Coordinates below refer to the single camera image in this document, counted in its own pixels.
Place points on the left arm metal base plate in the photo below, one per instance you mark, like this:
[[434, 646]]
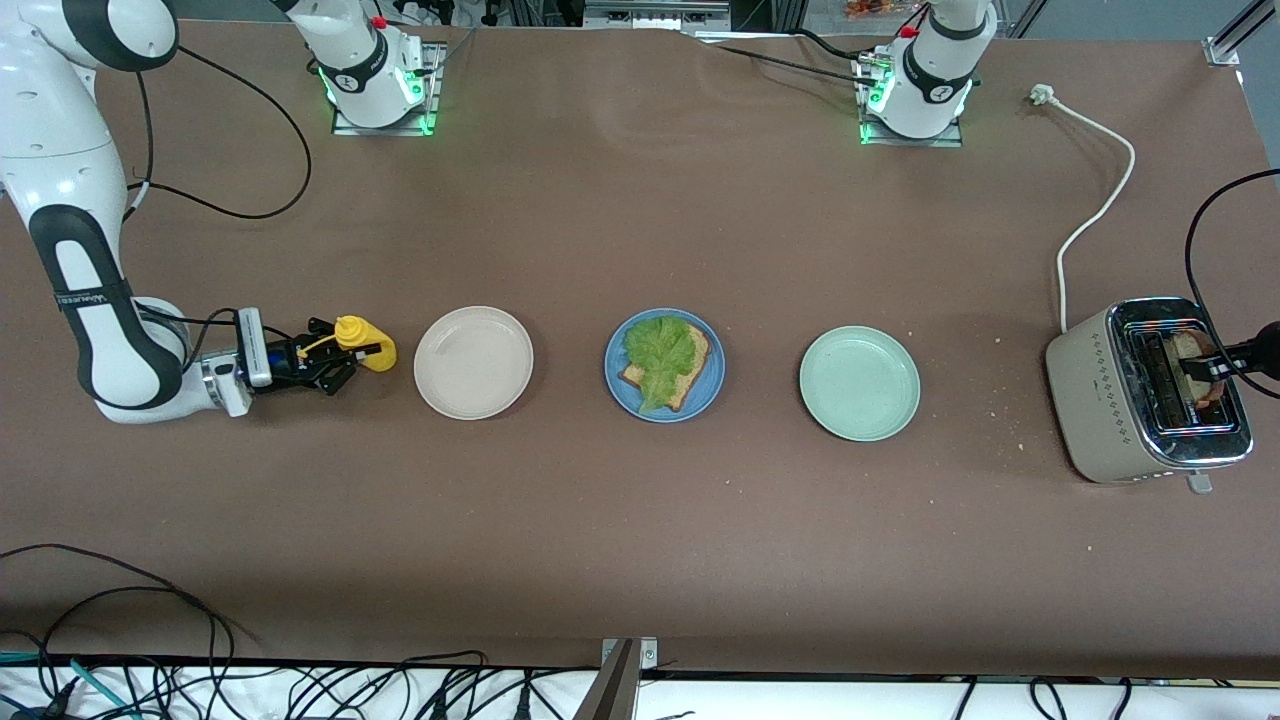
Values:
[[945, 142]]

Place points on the orange snack packet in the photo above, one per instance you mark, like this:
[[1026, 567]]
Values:
[[870, 8]]

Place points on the brown bread slice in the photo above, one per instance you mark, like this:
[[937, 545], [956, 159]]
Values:
[[1190, 342], [703, 355]]

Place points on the blue round plate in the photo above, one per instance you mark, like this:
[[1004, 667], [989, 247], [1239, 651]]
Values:
[[705, 395]]

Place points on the pale green round plate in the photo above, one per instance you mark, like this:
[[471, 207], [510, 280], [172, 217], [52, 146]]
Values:
[[860, 383]]

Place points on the beige chrome toaster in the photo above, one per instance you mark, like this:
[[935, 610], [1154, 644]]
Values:
[[1100, 400]]

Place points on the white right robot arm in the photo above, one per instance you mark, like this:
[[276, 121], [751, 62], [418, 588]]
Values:
[[100, 330]]

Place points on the green lettuce leaf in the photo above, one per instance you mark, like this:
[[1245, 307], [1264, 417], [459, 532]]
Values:
[[660, 350]]

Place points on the brown table cover sheet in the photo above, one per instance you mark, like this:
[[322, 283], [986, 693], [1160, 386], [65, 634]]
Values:
[[640, 540]]

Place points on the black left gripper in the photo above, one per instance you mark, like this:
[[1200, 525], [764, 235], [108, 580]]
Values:
[[1266, 347]]

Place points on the silver corner bracket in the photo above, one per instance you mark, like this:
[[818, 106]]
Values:
[[648, 652]]

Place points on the beige round plate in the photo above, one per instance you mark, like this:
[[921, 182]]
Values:
[[473, 362]]

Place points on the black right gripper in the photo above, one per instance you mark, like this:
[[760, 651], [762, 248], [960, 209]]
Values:
[[293, 366]]

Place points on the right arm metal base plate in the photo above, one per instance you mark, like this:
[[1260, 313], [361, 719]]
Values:
[[345, 128]]

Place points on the grey equipment box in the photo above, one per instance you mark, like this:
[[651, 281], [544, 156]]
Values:
[[655, 14]]

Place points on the yellow mustard squeeze bottle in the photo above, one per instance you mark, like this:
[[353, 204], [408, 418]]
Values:
[[352, 328]]

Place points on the grey metal bar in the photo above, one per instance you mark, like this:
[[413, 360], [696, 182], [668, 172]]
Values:
[[610, 695]]

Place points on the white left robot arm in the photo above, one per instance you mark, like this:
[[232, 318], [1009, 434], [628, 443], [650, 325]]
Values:
[[930, 80]]

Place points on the aluminium frame profile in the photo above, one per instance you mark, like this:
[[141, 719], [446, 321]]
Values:
[[1235, 35]]

